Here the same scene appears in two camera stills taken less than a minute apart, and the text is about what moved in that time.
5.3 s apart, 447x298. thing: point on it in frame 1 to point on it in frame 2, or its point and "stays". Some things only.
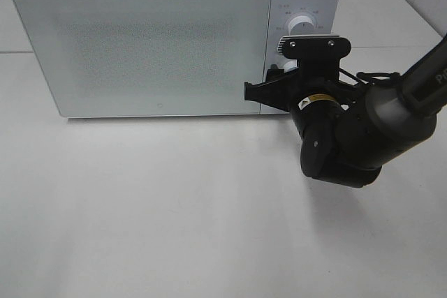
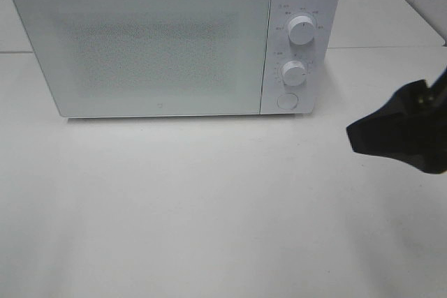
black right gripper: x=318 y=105 to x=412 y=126
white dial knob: x=301 y=25 stays
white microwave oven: x=130 y=40 stays
